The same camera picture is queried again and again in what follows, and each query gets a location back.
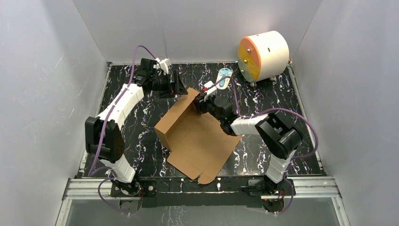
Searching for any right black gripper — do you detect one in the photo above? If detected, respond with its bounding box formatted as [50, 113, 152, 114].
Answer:
[192, 92, 223, 123]

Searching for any brown cardboard box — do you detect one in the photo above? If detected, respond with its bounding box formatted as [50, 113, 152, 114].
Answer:
[154, 88, 242, 185]

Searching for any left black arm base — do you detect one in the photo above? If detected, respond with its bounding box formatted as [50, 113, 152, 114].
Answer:
[111, 177, 157, 215]

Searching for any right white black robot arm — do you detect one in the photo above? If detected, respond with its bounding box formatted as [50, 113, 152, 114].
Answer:
[193, 94, 303, 195]

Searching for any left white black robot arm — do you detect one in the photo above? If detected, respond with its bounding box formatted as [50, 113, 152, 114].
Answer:
[85, 58, 188, 196]

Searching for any light blue packaged tool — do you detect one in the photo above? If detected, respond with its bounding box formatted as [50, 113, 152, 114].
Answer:
[216, 68, 232, 90]

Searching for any white cylindrical drum orange face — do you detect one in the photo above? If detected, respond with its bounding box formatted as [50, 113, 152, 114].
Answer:
[237, 31, 289, 83]

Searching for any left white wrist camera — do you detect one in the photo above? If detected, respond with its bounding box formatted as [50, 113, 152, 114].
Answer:
[154, 58, 171, 74]

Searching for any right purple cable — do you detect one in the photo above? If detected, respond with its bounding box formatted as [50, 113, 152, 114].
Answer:
[212, 75, 319, 215]

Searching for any purple cable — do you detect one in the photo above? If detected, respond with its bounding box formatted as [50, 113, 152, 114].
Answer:
[212, 75, 319, 215]
[88, 45, 157, 216]

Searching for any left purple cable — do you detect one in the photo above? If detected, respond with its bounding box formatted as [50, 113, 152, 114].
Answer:
[88, 45, 157, 216]

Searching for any aluminium frame rail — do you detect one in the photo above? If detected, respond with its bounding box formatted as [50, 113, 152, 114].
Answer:
[56, 175, 350, 226]

